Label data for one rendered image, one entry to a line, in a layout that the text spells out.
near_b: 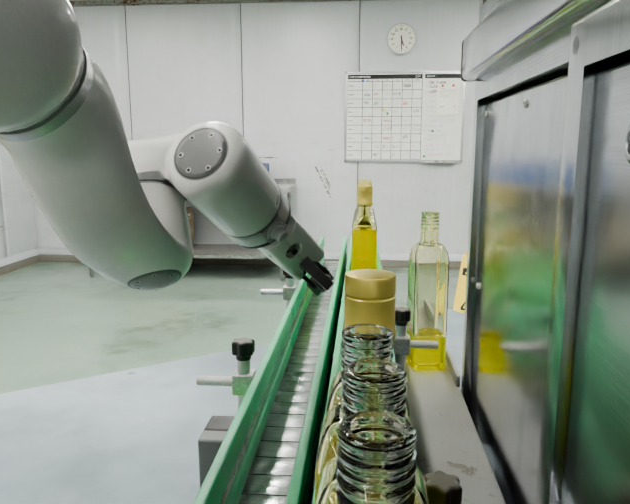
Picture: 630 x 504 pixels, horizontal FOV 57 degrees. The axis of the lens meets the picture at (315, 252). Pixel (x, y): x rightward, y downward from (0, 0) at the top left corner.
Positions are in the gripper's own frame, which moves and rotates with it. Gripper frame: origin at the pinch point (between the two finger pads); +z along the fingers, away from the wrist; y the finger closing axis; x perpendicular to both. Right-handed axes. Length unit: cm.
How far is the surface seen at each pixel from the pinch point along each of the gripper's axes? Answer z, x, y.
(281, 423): 9.1, 17.2, -10.3
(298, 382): 21.0, 13.1, -4.3
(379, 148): 446, -165, 238
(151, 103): 377, -39, 434
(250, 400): -5.0, 15.5, -10.0
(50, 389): 36, 52, 39
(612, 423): -33.2, -3.0, -35.8
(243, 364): -0.8, 14.0, -4.6
